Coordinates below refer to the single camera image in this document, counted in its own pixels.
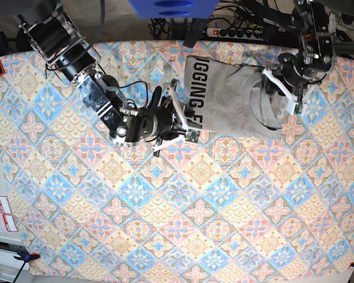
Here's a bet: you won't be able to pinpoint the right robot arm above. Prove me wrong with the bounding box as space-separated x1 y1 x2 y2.
13 1 201 149

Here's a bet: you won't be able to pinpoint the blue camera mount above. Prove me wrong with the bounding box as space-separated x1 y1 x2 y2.
129 0 219 19

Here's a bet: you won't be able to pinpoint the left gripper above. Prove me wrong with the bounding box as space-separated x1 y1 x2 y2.
266 52 325 94

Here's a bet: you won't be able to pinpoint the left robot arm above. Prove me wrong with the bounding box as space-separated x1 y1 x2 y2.
271 1 334 97

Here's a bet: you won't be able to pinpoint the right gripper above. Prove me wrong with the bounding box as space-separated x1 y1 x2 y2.
125 98 196 144

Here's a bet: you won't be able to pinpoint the red white stickers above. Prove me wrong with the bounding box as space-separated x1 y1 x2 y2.
0 195 18 232

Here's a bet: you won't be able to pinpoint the grey T-shirt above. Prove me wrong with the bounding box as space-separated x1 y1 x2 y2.
183 55 282 140

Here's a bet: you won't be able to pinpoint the black power strip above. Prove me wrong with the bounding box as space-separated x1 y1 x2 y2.
205 27 264 41

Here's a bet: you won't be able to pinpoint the blue orange clamp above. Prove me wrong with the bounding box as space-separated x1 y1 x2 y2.
13 252 41 283

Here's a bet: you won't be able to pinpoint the patterned tablecloth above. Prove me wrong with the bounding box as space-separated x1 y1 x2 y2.
0 52 354 282

